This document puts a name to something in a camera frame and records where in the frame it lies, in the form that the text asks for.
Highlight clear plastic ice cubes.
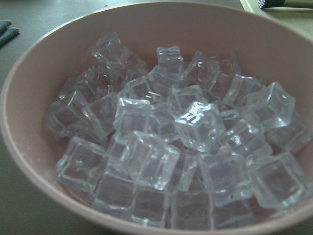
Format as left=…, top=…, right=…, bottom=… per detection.
left=44, top=33, right=313, bottom=231

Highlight pink ribbed bowl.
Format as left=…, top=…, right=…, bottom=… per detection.
left=0, top=1, right=313, bottom=235

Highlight steel muddler black tip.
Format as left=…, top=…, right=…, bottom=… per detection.
left=258, top=0, right=313, bottom=9

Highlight grey folded cloth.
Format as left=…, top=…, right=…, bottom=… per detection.
left=0, top=20, right=20, bottom=47

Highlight bamboo cutting board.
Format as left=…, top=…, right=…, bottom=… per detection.
left=240, top=0, right=313, bottom=40

